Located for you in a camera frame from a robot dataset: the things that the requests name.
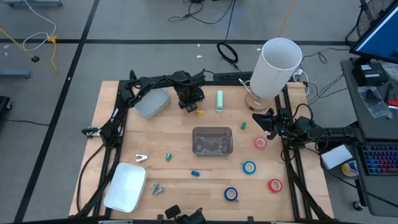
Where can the black power strip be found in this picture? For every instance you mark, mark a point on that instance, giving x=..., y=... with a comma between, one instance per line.
x=233, y=76

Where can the grey desk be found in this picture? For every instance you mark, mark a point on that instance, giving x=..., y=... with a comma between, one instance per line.
x=357, y=121

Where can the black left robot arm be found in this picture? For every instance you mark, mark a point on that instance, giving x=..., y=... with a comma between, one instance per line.
x=155, y=80

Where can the blue mini stapler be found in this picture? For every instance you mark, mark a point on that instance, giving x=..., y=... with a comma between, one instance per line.
x=195, y=173

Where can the white cardboard box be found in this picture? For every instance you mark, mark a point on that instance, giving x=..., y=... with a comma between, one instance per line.
x=335, y=155

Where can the yellow mini stapler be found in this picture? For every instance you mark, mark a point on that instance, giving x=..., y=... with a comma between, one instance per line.
x=200, y=112

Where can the dark blue tape roll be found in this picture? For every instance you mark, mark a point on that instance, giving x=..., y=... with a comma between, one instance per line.
x=226, y=193

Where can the clear plastic bag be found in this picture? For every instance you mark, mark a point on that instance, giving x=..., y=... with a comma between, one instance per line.
x=373, y=101

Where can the green mini stapler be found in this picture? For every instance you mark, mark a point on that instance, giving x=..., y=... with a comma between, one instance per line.
x=168, y=156

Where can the light blue tape roll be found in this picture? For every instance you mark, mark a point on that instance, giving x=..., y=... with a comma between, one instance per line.
x=244, y=167

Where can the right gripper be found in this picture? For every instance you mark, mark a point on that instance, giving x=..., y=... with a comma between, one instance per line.
x=282, y=123

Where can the silver staple remover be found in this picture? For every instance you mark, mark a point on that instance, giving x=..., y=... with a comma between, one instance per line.
x=140, y=157

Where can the black computer monitor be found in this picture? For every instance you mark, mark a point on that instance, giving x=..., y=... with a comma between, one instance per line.
x=381, y=37

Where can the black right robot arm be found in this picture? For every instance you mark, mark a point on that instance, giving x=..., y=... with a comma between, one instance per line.
x=326, y=133

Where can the light grey plastic bin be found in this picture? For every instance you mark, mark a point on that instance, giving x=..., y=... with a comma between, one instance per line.
x=152, y=102

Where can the red tape roll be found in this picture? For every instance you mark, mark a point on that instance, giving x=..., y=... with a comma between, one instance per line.
x=270, y=185

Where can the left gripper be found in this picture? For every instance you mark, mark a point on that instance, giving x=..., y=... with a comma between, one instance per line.
x=190, y=93

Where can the smoked transparent plastic bin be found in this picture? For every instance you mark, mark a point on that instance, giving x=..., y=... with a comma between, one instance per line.
x=212, y=141

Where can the white shade table lamp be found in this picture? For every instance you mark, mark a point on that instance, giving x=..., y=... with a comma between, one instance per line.
x=276, y=68

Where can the black caster base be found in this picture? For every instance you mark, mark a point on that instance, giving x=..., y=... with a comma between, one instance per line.
x=4, y=104

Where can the mint green stapler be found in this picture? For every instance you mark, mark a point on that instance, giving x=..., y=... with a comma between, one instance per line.
x=219, y=101

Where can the small black box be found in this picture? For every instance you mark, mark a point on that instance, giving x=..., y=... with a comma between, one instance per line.
x=370, y=76

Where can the black floor fan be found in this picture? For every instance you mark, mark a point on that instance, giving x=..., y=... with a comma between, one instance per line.
x=370, y=11

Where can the pink tape roll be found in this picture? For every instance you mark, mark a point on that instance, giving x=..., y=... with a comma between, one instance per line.
x=255, y=142

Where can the white plastic bin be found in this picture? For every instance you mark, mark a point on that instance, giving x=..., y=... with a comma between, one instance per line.
x=126, y=186

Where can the backlit rainbow keyboard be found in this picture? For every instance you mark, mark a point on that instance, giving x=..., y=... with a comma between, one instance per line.
x=381, y=158

